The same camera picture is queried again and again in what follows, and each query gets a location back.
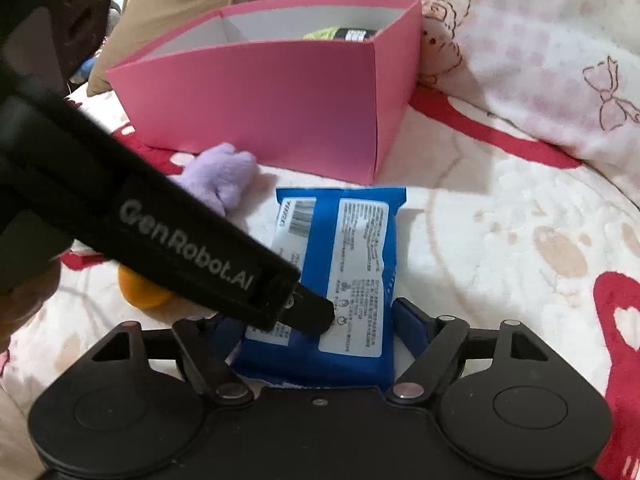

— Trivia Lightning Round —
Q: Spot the pink patterned blanket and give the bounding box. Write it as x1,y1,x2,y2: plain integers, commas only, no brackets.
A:
315,0,640,211

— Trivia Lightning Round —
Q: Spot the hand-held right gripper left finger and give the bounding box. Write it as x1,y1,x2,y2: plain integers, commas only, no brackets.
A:
90,316,255,405

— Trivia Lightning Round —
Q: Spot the blue wet wipes packet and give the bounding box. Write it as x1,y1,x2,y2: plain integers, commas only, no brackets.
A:
227,186,407,391

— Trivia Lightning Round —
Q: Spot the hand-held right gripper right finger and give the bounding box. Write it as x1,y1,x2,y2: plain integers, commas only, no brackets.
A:
385,297,551,403

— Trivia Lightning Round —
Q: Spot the orange makeup sponge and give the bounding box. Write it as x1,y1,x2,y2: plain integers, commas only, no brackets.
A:
116,264,173,311

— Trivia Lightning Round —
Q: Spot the red bear printed blanket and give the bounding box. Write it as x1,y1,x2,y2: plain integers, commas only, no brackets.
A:
0,80,640,480

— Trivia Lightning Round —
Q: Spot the person's beige fuzzy clothing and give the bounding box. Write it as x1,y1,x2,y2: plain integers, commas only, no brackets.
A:
0,380,33,466

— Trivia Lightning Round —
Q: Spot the green yarn ball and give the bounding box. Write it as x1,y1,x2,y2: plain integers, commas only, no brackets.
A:
302,25,383,42

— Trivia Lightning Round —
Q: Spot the pink cardboard box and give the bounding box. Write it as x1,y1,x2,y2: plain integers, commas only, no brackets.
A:
105,0,423,187

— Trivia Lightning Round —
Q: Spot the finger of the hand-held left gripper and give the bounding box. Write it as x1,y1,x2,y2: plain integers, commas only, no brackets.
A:
280,280,335,336

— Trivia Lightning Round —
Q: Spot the purple plush toy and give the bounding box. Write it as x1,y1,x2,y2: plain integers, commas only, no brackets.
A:
177,142,258,216

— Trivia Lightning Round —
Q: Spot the person's left hand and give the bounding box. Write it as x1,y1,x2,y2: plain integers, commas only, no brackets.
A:
0,260,62,356

